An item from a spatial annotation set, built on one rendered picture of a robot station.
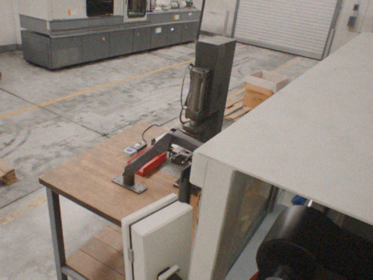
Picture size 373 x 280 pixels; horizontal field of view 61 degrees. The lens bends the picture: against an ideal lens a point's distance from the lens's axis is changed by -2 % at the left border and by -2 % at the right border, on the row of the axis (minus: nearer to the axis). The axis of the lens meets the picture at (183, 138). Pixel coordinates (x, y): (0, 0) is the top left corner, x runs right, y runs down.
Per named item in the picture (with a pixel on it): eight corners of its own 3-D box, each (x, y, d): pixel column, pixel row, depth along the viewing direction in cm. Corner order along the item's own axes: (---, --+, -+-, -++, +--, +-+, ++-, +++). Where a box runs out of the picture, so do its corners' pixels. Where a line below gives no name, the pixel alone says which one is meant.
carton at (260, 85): (254, 95, 577) (260, 67, 554) (287, 105, 546) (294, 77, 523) (236, 104, 528) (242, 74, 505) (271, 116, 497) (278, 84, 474)
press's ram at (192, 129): (171, 137, 196) (176, 91, 183) (192, 123, 217) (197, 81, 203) (198, 147, 189) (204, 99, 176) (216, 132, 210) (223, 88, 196)
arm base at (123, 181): (118, 164, 183) (110, 169, 177) (147, 176, 175) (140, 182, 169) (118, 175, 186) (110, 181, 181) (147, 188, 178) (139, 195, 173)
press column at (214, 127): (193, 148, 224) (208, 37, 190) (201, 142, 234) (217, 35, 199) (212, 155, 218) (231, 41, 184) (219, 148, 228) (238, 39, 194)
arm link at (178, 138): (224, 149, 154) (168, 121, 159) (219, 157, 146) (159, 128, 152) (215, 168, 160) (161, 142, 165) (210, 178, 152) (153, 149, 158)
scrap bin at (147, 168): (126, 170, 192) (126, 161, 189) (150, 153, 212) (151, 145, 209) (143, 177, 187) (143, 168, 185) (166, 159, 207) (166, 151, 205)
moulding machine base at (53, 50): (53, 73, 619) (49, 21, 574) (22, 62, 664) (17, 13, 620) (199, 42, 1043) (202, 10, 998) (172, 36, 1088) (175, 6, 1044)
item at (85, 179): (52, 285, 218) (37, 176, 177) (138, 210, 296) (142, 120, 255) (196, 384, 173) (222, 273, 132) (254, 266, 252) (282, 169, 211)
